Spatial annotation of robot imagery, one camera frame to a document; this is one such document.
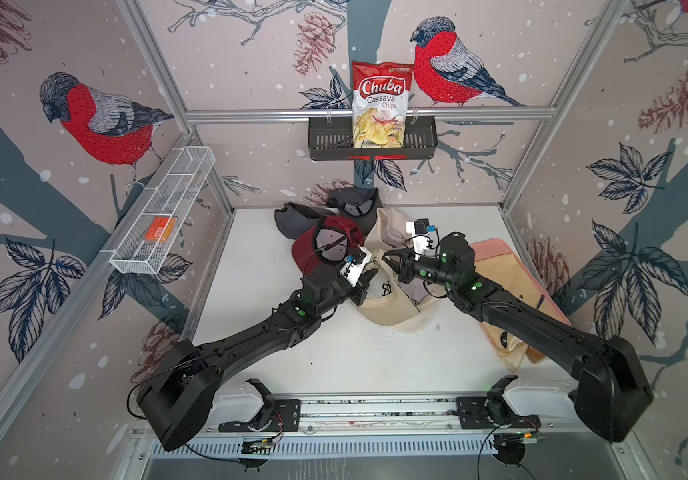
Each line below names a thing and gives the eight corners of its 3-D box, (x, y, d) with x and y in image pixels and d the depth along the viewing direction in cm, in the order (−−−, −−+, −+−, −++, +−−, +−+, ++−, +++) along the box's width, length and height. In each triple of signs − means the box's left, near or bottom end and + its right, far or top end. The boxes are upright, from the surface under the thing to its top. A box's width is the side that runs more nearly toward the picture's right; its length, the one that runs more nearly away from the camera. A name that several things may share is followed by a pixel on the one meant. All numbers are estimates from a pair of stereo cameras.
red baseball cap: (310, 282, 98) (306, 264, 90) (289, 256, 105) (283, 237, 97) (360, 249, 107) (360, 230, 99) (337, 227, 114) (336, 207, 106)
